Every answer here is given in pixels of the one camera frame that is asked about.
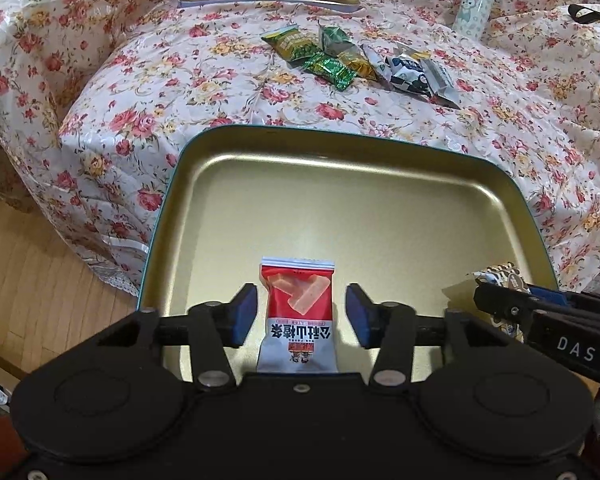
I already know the red white snack packet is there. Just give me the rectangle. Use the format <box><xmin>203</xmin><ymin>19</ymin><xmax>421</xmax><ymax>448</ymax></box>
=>
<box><xmin>256</xmin><ymin>256</ymin><xmax>337</xmax><ymax>375</ymax></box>

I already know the silver snack packet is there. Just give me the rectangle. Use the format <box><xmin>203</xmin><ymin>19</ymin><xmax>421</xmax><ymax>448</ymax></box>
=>
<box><xmin>420</xmin><ymin>57</ymin><xmax>461</xmax><ymax>110</ymax></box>

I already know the white blue blueberry packet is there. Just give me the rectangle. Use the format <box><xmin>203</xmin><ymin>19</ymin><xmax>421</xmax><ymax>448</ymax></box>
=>
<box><xmin>385</xmin><ymin>47</ymin><xmax>433</xmax><ymax>96</ymax></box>

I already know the white cartoon water bottle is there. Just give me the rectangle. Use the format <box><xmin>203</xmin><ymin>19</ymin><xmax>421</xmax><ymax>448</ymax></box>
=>
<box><xmin>452</xmin><ymin>0</ymin><xmax>498</xmax><ymax>41</ymax></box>

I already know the light green pea packet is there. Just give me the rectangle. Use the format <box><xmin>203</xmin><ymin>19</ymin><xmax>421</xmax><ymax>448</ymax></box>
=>
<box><xmin>261</xmin><ymin>25</ymin><xmax>306</xmax><ymax>63</ymax></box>

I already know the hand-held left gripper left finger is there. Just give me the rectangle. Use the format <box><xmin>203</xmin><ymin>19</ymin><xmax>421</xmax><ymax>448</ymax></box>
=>
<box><xmin>96</xmin><ymin>282</ymin><xmax>259</xmax><ymax>392</ymax></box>

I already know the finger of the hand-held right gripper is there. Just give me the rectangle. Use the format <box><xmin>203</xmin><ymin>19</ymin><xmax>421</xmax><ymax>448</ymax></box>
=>
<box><xmin>522</xmin><ymin>284</ymin><xmax>600</xmax><ymax>331</ymax></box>
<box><xmin>472</xmin><ymin>282</ymin><xmax>547</xmax><ymax>334</ymax></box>

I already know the gold tin tray teal rim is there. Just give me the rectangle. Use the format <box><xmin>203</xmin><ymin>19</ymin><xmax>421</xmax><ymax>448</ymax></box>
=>
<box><xmin>136</xmin><ymin>126</ymin><xmax>561</xmax><ymax>376</ymax></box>

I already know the black strap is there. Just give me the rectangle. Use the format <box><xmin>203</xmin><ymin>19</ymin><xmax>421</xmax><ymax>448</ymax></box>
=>
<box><xmin>567</xmin><ymin>4</ymin><xmax>600</xmax><ymax>28</ymax></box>

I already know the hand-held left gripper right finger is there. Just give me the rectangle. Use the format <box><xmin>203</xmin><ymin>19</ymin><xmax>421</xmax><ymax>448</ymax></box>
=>
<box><xmin>345</xmin><ymin>283</ymin><xmax>513</xmax><ymax>391</ymax></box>

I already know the white brown printed snack packet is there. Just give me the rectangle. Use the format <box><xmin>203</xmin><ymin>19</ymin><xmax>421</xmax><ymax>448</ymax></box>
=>
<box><xmin>441</xmin><ymin>261</ymin><xmax>531</xmax><ymax>346</ymax></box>

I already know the dark green snack packet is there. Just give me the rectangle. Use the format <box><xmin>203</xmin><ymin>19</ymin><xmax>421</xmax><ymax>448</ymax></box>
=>
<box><xmin>319</xmin><ymin>22</ymin><xmax>353</xmax><ymax>56</ymax></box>

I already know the floral bedspread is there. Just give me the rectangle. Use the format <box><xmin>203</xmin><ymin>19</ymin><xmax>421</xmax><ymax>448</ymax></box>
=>
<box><xmin>0</xmin><ymin>0</ymin><xmax>600</xmax><ymax>306</ymax></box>

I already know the gold snack packet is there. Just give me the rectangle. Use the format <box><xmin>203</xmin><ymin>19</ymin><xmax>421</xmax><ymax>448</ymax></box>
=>
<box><xmin>337</xmin><ymin>47</ymin><xmax>383</xmax><ymax>83</ymax></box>

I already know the shiny green snack packet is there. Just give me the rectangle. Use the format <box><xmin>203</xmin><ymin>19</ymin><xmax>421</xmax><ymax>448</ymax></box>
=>
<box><xmin>300</xmin><ymin>52</ymin><xmax>358</xmax><ymax>92</ymax></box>

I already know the white green snack packet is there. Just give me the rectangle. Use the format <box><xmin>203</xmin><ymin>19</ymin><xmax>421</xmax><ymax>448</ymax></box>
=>
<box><xmin>362</xmin><ymin>45</ymin><xmax>396</xmax><ymax>88</ymax></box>

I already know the gold purple snack tray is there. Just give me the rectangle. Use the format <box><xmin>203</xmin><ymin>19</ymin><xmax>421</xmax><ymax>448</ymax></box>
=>
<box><xmin>179</xmin><ymin>0</ymin><xmax>363</xmax><ymax>14</ymax></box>

